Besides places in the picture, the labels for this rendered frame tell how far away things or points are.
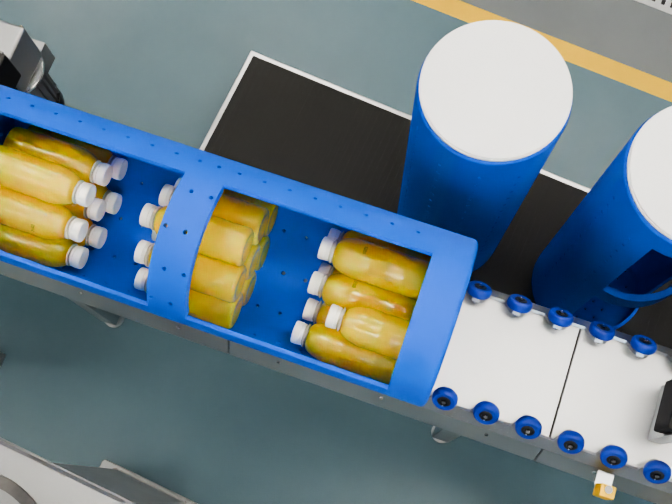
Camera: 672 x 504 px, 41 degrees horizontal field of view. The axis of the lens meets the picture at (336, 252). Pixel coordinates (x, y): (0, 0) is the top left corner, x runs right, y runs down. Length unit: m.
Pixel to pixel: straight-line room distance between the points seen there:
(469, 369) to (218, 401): 1.10
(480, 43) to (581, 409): 0.68
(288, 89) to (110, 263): 1.13
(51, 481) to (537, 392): 0.83
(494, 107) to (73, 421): 1.54
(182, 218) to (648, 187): 0.81
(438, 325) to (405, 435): 1.23
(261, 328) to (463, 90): 0.56
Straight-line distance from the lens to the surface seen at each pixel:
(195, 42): 2.93
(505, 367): 1.65
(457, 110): 1.66
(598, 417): 1.68
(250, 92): 2.66
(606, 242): 1.85
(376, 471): 2.55
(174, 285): 1.42
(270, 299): 1.62
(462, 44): 1.72
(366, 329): 1.44
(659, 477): 1.66
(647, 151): 1.70
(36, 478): 1.55
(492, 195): 1.81
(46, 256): 1.61
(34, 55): 2.11
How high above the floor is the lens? 2.54
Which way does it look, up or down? 75 degrees down
